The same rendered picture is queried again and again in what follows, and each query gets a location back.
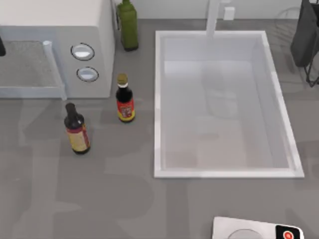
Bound tall white tap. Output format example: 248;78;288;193
205;0;232;38

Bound dark bottle with tan label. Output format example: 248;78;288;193
63;103;91;155

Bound dark bottle with red label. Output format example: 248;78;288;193
115;73;136;123

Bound white sink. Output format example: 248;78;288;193
154;30;305;179

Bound white wall socket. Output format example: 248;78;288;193
223;6;235;21

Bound round microwave knob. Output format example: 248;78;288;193
76;66;99;83
70;42;96;61

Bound white kitchen scale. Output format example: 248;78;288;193
211;216;305;239

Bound pale microwave oven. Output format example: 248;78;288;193
0;0;117;100

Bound microwave door handle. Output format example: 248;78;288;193
42;40;68;101

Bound green bottle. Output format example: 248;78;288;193
116;0;139;52

